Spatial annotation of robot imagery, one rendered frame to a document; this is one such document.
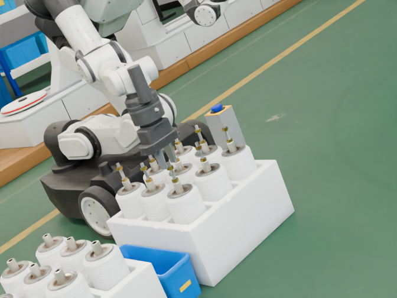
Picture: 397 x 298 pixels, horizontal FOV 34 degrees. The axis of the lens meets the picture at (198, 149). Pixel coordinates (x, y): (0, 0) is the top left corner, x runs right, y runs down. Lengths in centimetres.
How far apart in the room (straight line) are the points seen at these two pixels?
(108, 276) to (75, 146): 105
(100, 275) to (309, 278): 52
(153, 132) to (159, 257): 37
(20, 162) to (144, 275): 223
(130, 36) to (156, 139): 299
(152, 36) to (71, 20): 266
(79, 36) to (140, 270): 72
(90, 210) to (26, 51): 474
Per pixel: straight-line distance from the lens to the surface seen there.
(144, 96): 165
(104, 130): 248
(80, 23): 197
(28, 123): 391
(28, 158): 381
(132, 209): 196
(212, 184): 183
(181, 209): 177
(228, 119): 215
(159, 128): 172
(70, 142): 261
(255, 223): 190
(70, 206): 260
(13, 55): 693
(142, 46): 462
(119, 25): 227
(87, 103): 414
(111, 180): 231
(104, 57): 191
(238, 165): 190
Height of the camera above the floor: 88
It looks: 18 degrees down
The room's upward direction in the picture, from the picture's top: 22 degrees counter-clockwise
